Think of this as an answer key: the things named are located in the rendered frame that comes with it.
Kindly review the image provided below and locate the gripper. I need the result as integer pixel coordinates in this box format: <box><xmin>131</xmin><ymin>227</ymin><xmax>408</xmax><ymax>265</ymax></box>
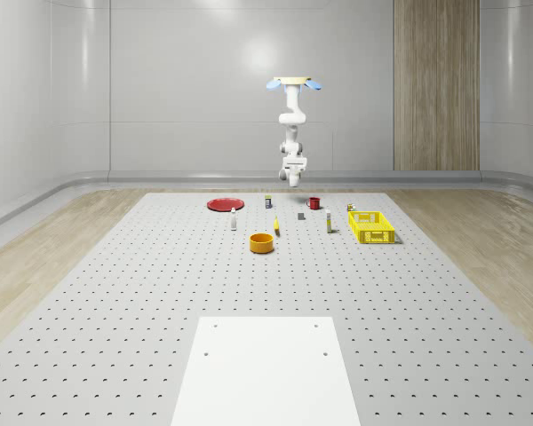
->
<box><xmin>282</xmin><ymin>155</ymin><xmax>309</xmax><ymax>174</ymax></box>

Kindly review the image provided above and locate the yellow bowl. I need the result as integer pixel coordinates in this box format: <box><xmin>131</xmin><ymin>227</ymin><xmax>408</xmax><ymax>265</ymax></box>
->
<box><xmin>249</xmin><ymin>233</ymin><xmax>275</xmax><ymax>256</ymax></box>

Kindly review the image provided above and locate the yellow basket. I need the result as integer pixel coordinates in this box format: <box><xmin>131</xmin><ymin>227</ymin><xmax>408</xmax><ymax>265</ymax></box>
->
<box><xmin>347</xmin><ymin>210</ymin><xmax>396</xmax><ymax>245</ymax></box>

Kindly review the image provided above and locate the white board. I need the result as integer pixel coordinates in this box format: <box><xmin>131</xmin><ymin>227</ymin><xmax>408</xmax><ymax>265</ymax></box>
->
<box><xmin>170</xmin><ymin>316</ymin><xmax>362</xmax><ymax>426</ymax></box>

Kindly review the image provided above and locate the red plate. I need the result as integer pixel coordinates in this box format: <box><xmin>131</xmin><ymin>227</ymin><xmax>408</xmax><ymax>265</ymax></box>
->
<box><xmin>206</xmin><ymin>197</ymin><xmax>246</xmax><ymax>214</ymax></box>

